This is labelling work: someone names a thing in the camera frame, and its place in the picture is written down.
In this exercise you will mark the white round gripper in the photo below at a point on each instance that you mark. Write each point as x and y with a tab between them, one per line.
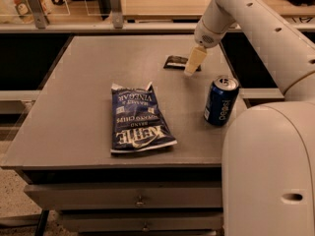
204	36

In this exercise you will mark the black rxbar chocolate wrapper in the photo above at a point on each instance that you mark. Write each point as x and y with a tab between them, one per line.
175	62

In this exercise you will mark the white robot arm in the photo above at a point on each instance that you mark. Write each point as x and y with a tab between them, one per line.
268	153

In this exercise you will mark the blue pepsi can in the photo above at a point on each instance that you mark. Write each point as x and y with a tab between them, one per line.
222	95

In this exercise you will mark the blue kettle chips bag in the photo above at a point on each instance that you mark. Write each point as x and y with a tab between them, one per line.
137	123

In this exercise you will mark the grey drawer cabinet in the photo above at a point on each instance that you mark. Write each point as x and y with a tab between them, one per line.
138	201

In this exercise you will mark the orange white snack package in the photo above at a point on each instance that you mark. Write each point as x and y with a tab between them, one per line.
15	12

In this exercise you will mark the grey metal bracket middle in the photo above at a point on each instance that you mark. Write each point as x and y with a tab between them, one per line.
117	15

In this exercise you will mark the grey metal bracket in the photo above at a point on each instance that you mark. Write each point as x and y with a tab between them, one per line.
39	17
117	15

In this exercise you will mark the grey metal bracket left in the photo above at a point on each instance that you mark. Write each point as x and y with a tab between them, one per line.
39	17

